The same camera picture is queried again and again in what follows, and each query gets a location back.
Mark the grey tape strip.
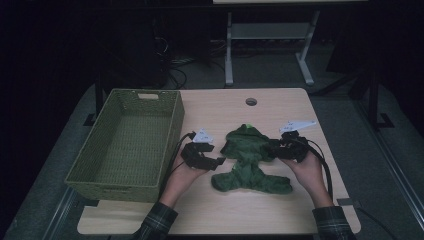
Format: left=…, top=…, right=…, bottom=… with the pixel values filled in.
left=336, top=197, right=362, bottom=209

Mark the bundle of floor cables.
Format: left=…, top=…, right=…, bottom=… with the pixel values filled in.
left=153, top=36, right=228, bottom=90

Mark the green woven basket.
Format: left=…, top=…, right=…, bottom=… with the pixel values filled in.
left=64, top=88, right=186, bottom=204

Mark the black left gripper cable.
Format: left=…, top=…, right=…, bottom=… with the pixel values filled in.
left=158, top=131, right=198, bottom=201

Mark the thin black cable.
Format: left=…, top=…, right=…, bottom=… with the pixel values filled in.
left=355, top=206, right=399, bottom=240

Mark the person's left hand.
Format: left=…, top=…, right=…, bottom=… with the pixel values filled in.
left=165, top=153, right=209, bottom=198

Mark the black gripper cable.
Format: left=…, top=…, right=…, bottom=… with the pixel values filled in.
left=158, top=131, right=198, bottom=201
left=298, top=137, right=335, bottom=201

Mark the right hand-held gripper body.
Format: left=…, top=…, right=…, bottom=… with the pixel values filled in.
left=275, top=119, right=318, bottom=164

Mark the black metal stand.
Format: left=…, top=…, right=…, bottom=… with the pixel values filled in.
left=82, top=74, right=105, bottom=128
left=346, top=63, right=396, bottom=132

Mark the green fuzzy pet garment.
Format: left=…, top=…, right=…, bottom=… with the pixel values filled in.
left=210, top=123, right=294, bottom=195

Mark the person's right hand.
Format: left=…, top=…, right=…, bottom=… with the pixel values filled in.
left=280, top=150, right=327, bottom=198

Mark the white metal table frame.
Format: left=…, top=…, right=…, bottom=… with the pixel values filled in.
left=223, top=9, right=322, bottom=88

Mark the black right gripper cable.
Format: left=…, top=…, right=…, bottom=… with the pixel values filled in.
left=298, top=137, right=335, bottom=201

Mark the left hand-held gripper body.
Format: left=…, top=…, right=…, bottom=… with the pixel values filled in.
left=180, top=128, right=216, bottom=170

